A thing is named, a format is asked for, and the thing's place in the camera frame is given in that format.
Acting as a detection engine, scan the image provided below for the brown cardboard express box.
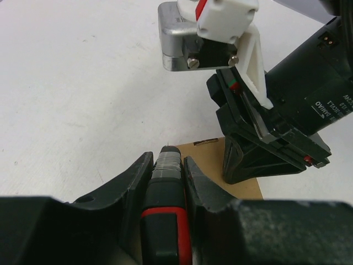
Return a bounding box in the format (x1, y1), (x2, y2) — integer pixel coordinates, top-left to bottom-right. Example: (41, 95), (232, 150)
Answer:
(115, 137), (264, 265)

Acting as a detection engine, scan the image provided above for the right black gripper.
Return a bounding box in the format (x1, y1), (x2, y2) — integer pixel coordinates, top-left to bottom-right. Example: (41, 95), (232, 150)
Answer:
(206, 68), (331, 184)

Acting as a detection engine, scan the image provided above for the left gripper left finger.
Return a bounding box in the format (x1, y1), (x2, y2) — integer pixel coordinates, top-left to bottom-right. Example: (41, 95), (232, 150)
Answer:
(1, 152), (153, 264)

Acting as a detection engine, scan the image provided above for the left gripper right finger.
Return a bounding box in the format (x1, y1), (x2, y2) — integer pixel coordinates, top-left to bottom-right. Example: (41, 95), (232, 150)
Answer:
(184, 157), (352, 264)

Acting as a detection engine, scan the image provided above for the red black utility knife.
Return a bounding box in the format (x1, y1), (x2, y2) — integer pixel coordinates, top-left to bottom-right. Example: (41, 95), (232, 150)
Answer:
(140, 146), (192, 264)

